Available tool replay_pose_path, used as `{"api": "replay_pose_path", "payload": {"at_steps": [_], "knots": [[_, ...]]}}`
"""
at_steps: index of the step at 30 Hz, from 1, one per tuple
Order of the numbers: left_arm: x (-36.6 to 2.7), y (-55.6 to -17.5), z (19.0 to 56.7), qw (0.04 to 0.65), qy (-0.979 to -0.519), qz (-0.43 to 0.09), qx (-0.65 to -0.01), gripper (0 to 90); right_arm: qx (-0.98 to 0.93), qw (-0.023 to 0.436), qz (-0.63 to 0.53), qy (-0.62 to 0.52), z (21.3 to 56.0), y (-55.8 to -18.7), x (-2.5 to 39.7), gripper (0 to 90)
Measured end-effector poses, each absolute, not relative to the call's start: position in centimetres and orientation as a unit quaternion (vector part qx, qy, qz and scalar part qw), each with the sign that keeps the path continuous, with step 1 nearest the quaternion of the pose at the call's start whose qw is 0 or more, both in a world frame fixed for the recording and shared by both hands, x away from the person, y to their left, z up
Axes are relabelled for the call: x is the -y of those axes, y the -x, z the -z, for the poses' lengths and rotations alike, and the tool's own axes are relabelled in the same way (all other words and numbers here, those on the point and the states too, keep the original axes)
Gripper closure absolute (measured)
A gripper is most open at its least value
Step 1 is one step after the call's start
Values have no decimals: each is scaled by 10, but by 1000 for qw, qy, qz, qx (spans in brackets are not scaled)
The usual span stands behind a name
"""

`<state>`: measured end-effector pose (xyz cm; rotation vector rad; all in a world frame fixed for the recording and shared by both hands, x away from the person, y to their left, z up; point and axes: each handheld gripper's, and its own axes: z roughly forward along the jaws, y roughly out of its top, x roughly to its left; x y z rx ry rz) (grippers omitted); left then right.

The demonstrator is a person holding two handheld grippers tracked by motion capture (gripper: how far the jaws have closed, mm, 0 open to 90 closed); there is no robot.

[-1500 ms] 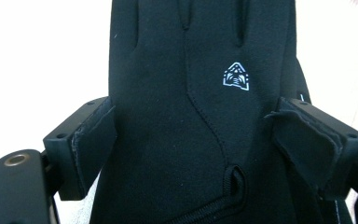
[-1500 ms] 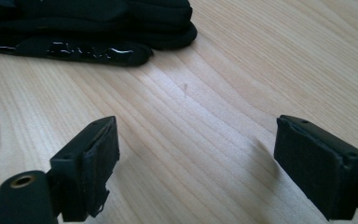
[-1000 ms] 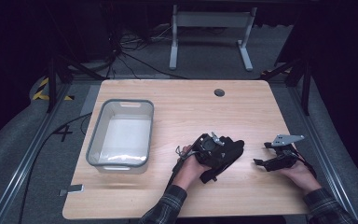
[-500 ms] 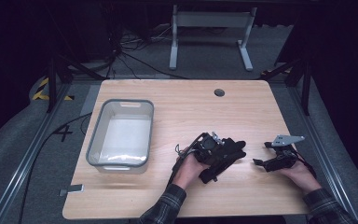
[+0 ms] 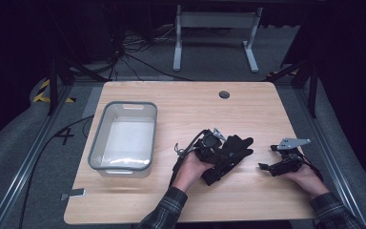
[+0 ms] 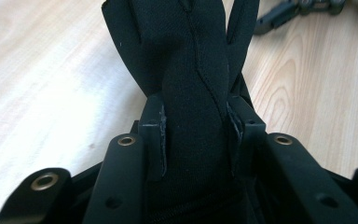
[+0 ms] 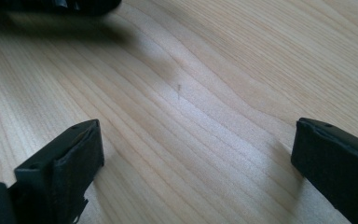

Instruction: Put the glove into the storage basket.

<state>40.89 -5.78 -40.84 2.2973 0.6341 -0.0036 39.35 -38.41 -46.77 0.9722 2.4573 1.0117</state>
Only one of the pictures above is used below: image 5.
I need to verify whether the black fabric glove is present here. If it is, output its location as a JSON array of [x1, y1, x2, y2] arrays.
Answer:
[[201, 135, 255, 187]]

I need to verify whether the yellow black hazard tape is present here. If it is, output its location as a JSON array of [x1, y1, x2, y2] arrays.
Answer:
[[32, 78, 77, 104]]

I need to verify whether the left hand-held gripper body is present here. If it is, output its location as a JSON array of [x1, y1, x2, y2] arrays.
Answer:
[[193, 127, 227, 161]]

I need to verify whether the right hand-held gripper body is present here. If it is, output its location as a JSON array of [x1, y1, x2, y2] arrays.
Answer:
[[268, 136, 312, 177]]

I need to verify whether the white metal table frame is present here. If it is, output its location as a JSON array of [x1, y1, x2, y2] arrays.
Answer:
[[173, 4, 264, 73]]

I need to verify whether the black metal stand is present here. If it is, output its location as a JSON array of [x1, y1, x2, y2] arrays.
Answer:
[[266, 58, 319, 119], [47, 56, 110, 116]]

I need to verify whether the person's left hand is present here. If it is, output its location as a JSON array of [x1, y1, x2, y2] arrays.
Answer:
[[171, 151, 216, 194]]

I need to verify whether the person's right hand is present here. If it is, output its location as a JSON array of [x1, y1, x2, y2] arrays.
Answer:
[[281, 163, 330, 200]]

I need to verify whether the tangle of black floor cables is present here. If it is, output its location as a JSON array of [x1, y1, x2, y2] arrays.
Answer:
[[106, 23, 193, 82]]

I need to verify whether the long black floor cable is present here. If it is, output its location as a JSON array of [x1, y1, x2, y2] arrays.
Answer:
[[18, 114, 95, 229]]

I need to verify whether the aluminium floor rail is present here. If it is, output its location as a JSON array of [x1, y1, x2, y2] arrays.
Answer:
[[0, 85, 74, 229], [293, 88, 366, 227]]

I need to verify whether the white plastic bin grey rim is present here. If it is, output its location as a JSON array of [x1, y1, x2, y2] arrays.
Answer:
[[87, 100, 158, 178]]

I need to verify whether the white tape label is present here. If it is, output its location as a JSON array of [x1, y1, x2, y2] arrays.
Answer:
[[59, 187, 87, 201]]

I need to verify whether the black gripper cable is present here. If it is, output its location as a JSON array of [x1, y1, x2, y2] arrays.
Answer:
[[169, 129, 210, 187]]

